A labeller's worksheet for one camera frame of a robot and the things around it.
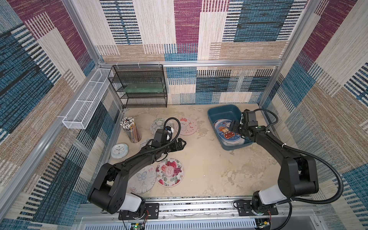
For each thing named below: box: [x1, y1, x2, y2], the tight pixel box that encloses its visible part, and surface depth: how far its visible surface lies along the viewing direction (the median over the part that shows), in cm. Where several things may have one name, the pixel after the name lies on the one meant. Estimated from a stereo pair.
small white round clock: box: [110, 142, 129, 159], surface depth 96 cm
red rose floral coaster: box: [155, 157, 185, 188], surface depth 88 cm
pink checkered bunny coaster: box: [176, 116, 198, 136], surface depth 110 cm
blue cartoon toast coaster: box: [213, 118, 242, 141], surface depth 103 cm
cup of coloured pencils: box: [119, 116, 142, 144], surface depth 90 cm
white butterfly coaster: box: [127, 164, 157, 195], surface depth 85 cm
